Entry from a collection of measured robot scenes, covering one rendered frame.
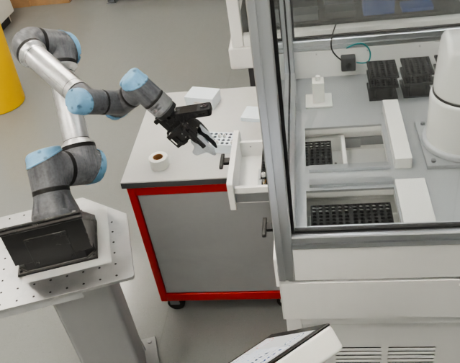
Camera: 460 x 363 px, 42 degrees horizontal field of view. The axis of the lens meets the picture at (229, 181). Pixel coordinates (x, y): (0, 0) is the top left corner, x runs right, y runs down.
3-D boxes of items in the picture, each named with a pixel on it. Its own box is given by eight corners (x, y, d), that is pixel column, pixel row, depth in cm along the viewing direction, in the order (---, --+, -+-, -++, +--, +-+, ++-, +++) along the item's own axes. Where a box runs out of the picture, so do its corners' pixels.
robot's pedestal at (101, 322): (88, 420, 227) (17, 288, 180) (86, 356, 251) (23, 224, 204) (165, 400, 230) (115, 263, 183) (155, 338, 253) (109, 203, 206)
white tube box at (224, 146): (204, 153, 222) (202, 144, 220) (209, 139, 229) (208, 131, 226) (236, 153, 219) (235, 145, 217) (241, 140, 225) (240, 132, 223)
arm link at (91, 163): (56, 191, 196) (21, 35, 202) (93, 187, 208) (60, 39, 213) (77, 182, 189) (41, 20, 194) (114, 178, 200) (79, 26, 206)
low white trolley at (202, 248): (162, 316, 262) (119, 182, 215) (183, 220, 310) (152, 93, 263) (295, 315, 253) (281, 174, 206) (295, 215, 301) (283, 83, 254)
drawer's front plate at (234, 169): (230, 211, 186) (226, 184, 179) (237, 155, 208) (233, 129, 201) (236, 211, 185) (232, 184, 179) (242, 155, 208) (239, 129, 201)
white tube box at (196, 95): (186, 107, 249) (183, 96, 246) (194, 96, 255) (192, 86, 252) (214, 110, 245) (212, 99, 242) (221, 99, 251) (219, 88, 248)
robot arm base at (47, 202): (26, 224, 179) (20, 192, 179) (38, 226, 193) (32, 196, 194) (77, 213, 180) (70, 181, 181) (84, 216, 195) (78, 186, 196)
